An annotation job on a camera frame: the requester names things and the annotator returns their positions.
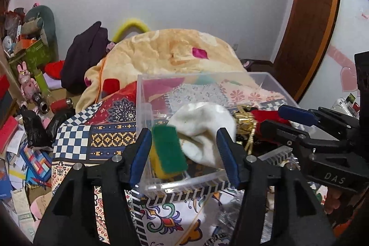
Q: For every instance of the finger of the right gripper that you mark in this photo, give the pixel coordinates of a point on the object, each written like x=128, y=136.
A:
x=298, y=115
x=278, y=133

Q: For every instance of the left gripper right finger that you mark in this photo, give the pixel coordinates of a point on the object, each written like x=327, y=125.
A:
x=298, y=218

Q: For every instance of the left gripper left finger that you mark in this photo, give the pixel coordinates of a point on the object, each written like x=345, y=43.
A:
x=70, y=217

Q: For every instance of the yellow green sponge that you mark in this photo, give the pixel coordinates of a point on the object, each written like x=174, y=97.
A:
x=166, y=156

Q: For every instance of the red cloth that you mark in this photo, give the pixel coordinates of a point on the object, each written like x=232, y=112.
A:
x=268, y=115

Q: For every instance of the colourful blue pencil case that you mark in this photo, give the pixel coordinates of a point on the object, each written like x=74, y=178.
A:
x=38, y=162

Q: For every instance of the white sock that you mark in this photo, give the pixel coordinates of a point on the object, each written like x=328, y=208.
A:
x=197, y=125

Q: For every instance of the grey cloth in plastic bag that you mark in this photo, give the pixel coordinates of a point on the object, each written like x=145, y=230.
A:
x=228, y=215

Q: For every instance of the clear plastic storage bin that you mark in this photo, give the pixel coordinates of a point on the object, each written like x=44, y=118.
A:
x=160, y=96

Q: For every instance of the black plastic bag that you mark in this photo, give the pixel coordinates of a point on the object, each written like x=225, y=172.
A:
x=37, y=135

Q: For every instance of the patterned patchwork bed cover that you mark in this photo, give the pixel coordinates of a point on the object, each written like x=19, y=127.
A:
x=164, y=224

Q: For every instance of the brown wooden door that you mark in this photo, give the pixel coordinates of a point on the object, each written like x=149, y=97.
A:
x=308, y=33

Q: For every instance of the red thermos bottle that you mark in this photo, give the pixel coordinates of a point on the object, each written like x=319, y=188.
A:
x=61, y=104

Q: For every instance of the beige fleece blanket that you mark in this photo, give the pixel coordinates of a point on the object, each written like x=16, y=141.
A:
x=165, y=51

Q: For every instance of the pink bunny plush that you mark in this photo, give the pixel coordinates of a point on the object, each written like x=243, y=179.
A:
x=29, y=86

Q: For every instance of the red box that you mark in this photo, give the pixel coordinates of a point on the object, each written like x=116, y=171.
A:
x=4, y=86

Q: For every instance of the green cardboard box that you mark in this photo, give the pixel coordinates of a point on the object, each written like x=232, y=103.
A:
x=36, y=56

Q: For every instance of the dark purple garment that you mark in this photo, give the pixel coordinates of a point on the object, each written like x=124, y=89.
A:
x=87, y=49

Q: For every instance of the grey green plush toy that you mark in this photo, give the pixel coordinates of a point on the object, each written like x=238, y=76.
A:
x=39, y=21

